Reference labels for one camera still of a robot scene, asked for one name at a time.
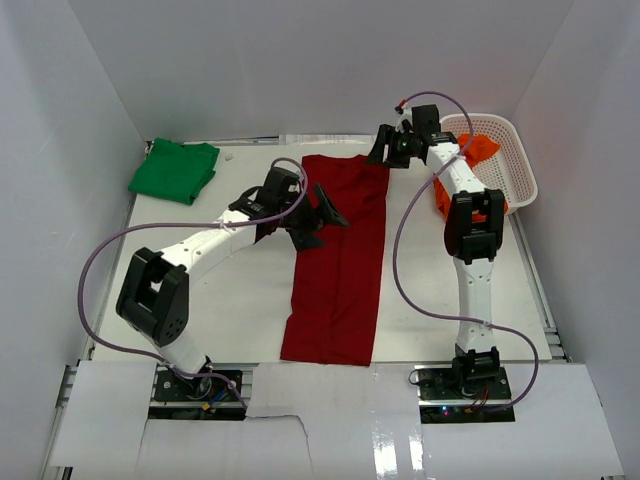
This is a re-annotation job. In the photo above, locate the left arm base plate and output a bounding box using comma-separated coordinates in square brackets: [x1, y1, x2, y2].
[148, 369, 246, 421]

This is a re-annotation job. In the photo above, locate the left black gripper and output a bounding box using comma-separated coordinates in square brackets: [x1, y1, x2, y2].
[276, 183, 347, 251]

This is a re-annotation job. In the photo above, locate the red t-shirt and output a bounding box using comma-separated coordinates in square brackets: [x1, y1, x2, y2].
[280, 154, 390, 366]

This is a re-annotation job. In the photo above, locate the white paper sheet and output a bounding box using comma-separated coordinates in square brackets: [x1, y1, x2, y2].
[279, 134, 375, 145]

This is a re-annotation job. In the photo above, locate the green folded t-shirt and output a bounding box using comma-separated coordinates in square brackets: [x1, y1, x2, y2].
[128, 138, 220, 206]

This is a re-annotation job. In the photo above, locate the white perforated plastic basket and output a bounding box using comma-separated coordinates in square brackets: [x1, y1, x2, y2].
[469, 113, 538, 215]

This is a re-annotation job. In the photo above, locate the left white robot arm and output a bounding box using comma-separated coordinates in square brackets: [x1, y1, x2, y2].
[116, 166, 348, 399]

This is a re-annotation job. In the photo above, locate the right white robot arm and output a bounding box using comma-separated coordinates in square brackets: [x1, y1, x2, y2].
[367, 104, 504, 399]

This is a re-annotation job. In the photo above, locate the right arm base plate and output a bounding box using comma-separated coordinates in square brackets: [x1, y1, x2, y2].
[408, 367, 516, 425]

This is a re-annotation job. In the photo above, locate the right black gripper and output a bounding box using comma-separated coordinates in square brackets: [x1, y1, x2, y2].
[365, 125, 420, 170]

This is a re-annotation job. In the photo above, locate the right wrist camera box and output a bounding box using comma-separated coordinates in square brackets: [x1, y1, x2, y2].
[394, 100, 414, 133]

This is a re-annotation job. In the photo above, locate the orange crumpled t-shirt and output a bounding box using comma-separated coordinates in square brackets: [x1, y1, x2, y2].
[433, 134, 500, 219]

